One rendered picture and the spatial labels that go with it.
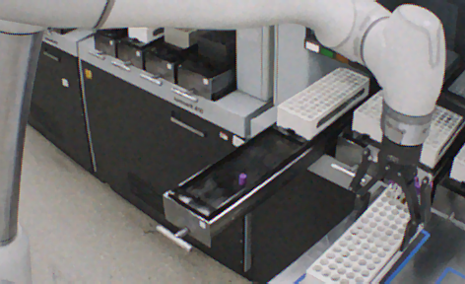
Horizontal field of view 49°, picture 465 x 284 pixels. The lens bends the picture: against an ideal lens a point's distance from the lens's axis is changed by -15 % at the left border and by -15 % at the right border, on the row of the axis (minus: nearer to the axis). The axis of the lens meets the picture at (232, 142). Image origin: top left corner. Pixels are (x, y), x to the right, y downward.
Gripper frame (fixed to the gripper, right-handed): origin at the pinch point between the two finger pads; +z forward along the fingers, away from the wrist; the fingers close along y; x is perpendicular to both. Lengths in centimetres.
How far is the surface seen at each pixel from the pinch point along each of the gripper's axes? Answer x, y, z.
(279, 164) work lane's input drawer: 12.1, -33.5, 8.5
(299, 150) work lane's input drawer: 19.5, -33.3, 8.7
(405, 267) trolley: 1.2, 6.7, 8.1
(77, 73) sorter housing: 33, -147, 32
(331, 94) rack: 39, -38, 4
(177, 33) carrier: 39, -93, 3
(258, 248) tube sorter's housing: 32, -54, 63
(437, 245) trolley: 11.0, 9.8, 8.0
